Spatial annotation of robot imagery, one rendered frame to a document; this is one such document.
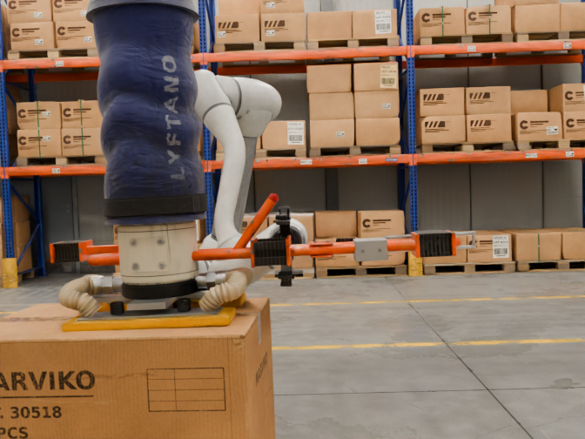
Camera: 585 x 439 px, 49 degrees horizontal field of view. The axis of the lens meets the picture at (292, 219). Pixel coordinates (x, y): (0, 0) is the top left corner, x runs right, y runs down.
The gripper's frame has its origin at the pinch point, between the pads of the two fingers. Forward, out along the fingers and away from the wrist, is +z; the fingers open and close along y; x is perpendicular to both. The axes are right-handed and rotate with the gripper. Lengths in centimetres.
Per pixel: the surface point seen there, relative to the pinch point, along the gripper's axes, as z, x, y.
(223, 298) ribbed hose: 11.9, 12.2, 8.4
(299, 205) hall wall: -842, 6, 16
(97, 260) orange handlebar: 2.6, 40.7, 0.8
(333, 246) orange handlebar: 3.8, -10.8, -0.6
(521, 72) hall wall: -844, -334, -175
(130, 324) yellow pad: 14.3, 30.7, 12.7
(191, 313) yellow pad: 12.4, 18.6, 11.2
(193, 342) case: 21.6, 16.8, 15.0
